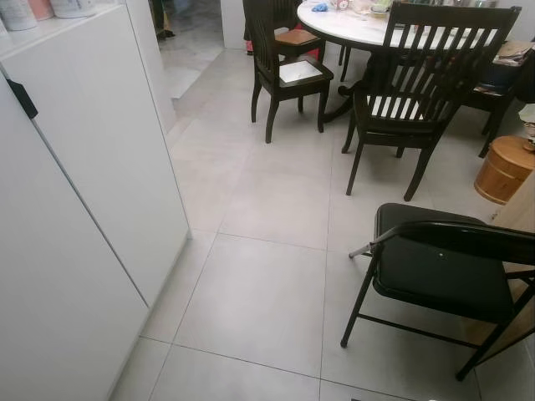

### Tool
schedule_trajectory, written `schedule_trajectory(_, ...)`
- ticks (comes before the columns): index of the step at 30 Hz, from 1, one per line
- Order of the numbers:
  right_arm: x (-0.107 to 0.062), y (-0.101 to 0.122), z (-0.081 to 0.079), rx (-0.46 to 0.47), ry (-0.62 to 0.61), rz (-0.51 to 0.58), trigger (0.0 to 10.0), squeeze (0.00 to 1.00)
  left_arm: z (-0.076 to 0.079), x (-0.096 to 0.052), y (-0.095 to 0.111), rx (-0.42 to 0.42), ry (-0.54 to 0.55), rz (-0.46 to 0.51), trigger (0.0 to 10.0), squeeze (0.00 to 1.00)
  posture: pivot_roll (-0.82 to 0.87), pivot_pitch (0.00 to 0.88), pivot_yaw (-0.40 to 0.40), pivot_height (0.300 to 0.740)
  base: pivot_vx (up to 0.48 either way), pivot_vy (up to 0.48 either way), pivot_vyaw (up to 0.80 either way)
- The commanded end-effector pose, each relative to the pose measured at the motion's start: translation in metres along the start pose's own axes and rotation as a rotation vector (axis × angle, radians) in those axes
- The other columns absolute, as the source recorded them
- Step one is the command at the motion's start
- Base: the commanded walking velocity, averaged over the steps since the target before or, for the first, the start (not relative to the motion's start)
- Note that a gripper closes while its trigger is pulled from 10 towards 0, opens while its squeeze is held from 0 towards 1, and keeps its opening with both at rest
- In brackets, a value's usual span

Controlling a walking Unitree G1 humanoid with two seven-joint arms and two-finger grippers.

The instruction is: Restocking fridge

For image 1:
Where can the light wooden board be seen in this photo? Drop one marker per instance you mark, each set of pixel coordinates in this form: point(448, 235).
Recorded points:
point(522, 209)

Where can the round wooden bucket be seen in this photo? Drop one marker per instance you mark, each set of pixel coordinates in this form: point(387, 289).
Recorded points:
point(504, 171)

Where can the white floral bag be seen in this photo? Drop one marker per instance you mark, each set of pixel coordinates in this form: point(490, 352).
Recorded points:
point(528, 121)

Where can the dark wooden chair with clutter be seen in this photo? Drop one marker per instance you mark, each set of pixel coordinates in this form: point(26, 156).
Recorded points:
point(501, 92)

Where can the black folding chair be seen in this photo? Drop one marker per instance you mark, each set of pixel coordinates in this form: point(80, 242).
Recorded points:
point(435, 267)

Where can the stack of papers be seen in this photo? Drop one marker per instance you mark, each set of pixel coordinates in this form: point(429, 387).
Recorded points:
point(514, 54)

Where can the dark wooden slat-back chair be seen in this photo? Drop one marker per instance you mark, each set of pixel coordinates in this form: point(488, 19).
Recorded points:
point(435, 50)

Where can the dark wooden chair white seat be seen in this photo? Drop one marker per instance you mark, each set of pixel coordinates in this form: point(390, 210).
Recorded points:
point(297, 73)

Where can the dark wooden chair orange seat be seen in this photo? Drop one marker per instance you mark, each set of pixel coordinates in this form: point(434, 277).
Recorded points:
point(297, 38)

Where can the blue cloth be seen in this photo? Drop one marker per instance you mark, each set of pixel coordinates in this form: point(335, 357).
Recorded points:
point(320, 5)

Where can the white cabinet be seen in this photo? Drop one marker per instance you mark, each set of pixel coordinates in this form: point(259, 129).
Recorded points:
point(92, 167)

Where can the white plastic tub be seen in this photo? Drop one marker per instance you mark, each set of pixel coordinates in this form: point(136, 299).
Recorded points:
point(17, 12)
point(73, 7)

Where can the pink plastic tub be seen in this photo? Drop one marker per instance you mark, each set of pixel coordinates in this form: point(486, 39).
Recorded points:
point(40, 7)

